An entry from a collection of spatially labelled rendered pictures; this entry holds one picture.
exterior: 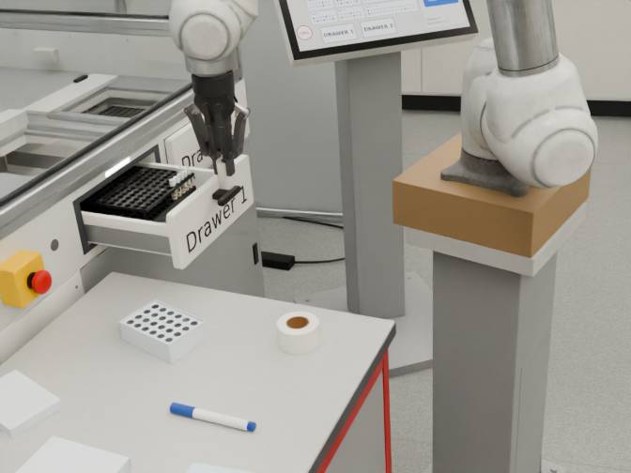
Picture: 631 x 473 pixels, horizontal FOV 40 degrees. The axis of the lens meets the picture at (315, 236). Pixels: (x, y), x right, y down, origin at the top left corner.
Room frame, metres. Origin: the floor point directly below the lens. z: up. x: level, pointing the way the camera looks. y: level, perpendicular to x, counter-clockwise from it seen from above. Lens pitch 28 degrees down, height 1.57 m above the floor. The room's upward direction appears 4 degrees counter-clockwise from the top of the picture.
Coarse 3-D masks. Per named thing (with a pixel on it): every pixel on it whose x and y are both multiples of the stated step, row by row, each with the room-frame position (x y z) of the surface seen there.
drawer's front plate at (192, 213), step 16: (240, 160) 1.57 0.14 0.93; (240, 176) 1.56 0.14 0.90; (192, 192) 1.43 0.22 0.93; (208, 192) 1.45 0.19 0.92; (240, 192) 1.56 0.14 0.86; (176, 208) 1.37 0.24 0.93; (192, 208) 1.40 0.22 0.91; (208, 208) 1.44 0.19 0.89; (240, 208) 1.55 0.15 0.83; (176, 224) 1.34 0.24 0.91; (192, 224) 1.39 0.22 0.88; (224, 224) 1.49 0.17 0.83; (176, 240) 1.34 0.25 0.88; (192, 240) 1.38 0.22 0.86; (208, 240) 1.43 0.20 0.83; (176, 256) 1.34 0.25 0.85; (192, 256) 1.38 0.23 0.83
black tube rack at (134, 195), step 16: (128, 176) 1.60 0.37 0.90; (144, 176) 1.59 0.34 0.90; (160, 176) 1.59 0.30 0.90; (96, 192) 1.53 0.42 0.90; (112, 192) 1.52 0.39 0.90; (128, 192) 1.51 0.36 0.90; (144, 192) 1.51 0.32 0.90; (96, 208) 1.51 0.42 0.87; (112, 208) 1.51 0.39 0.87; (128, 208) 1.45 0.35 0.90; (160, 208) 1.50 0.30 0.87
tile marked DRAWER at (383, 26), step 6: (384, 18) 2.25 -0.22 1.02; (390, 18) 2.25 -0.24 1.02; (360, 24) 2.22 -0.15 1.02; (366, 24) 2.23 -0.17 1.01; (372, 24) 2.23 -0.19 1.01; (378, 24) 2.23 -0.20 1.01; (384, 24) 2.24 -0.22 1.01; (390, 24) 2.24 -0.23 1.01; (366, 30) 2.22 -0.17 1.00; (372, 30) 2.22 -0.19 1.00; (378, 30) 2.22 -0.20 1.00; (384, 30) 2.23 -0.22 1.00; (390, 30) 2.23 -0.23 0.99; (396, 30) 2.23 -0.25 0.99; (366, 36) 2.21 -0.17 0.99; (372, 36) 2.21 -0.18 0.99
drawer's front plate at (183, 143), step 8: (232, 120) 1.95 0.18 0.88; (184, 128) 1.78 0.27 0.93; (232, 128) 1.95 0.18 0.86; (176, 136) 1.73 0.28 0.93; (184, 136) 1.75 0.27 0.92; (192, 136) 1.78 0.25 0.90; (168, 144) 1.71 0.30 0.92; (176, 144) 1.72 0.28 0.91; (184, 144) 1.75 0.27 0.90; (192, 144) 1.78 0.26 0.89; (168, 152) 1.71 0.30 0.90; (176, 152) 1.72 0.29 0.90; (184, 152) 1.75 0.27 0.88; (192, 152) 1.78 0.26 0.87; (200, 152) 1.80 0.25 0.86; (168, 160) 1.71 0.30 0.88; (176, 160) 1.71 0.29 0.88; (184, 160) 1.74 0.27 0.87; (208, 160) 1.83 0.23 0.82
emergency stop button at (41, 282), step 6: (42, 270) 1.24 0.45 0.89; (36, 276) 1.22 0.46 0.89; (42, 276) 1.23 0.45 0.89; (48, 276) 1.24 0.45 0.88; (36, 282) 1.22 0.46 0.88; (42, 282) 1.22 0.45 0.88; (48, 282) 1.23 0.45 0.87; (36, 288) 1.21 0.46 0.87; (42, 288) 1.22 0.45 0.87; (48, 288) 1.23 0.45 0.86; (42, 294) 1.22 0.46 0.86
